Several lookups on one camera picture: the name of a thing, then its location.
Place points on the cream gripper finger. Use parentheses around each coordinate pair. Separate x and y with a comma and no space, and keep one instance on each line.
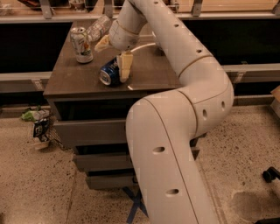
(103,44)
(124,62)

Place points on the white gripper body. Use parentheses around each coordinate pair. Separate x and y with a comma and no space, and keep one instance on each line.
(123,38)

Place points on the blue pepsi can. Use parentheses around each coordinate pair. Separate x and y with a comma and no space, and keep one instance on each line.
(109,73)

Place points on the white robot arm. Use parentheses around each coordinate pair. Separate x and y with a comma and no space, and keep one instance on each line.
(160,127)

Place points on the white green soda can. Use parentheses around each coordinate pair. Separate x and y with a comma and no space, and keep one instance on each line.
(81,45)

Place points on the clear plastic water bottle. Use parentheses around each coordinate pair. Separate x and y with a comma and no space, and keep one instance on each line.
(98,28)

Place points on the grey drawer cabinet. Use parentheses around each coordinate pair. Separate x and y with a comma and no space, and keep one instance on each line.
(75,92)

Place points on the top grey drawer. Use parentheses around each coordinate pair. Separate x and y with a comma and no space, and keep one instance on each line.
(91,132)

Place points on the grey drawer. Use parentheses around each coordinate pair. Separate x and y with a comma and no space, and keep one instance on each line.
(98,180)
(101,158)
(91,132)

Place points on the black white chip bag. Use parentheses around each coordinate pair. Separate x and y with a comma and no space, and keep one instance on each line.
(40,128)

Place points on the middle grey drawer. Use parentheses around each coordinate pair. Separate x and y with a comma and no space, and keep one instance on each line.
(101,158)

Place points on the bottom grey drawer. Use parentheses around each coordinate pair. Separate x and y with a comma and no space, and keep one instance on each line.
(98,180)

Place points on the blue tape cross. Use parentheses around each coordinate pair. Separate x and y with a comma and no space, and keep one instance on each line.
(137,204)

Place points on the black chair caster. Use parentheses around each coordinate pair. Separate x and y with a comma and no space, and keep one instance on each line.
(271,174)

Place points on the wire mesh basket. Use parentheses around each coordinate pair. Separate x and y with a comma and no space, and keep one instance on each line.
(53,134)

